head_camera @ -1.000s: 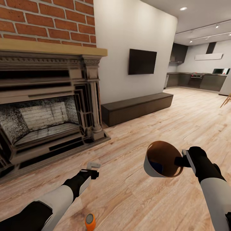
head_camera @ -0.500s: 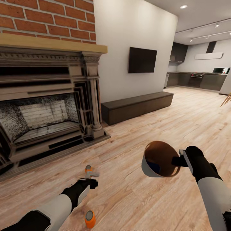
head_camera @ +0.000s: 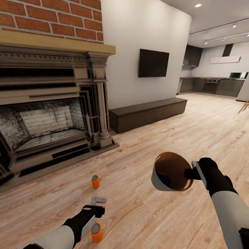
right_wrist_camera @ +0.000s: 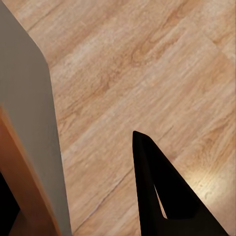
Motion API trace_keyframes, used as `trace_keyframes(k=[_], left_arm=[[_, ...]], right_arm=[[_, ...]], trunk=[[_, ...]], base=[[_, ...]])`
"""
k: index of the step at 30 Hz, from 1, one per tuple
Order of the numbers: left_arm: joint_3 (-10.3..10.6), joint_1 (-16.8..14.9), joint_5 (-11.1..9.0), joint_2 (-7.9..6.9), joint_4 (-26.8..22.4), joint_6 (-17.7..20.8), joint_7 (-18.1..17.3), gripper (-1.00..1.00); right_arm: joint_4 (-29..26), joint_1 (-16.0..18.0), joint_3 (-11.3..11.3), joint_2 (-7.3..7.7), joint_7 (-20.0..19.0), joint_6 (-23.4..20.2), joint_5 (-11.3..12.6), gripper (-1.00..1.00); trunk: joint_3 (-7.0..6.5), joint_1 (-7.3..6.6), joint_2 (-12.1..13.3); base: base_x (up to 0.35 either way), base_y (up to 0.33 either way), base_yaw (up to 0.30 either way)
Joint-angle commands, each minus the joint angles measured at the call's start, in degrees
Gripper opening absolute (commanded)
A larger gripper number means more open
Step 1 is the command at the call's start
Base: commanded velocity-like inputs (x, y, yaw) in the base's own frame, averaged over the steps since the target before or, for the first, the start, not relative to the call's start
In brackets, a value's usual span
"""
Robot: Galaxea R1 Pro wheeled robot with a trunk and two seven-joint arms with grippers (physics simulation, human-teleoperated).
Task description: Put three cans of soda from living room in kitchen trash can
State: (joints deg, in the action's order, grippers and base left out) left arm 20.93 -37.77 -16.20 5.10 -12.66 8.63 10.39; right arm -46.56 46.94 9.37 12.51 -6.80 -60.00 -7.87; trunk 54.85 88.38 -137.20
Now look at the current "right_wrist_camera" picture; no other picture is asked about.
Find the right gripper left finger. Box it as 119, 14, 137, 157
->
0, 172, 20, 236

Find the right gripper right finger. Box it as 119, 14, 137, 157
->
132, 131, 229, 236

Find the trash can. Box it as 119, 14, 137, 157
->
0, 0, 72, 236

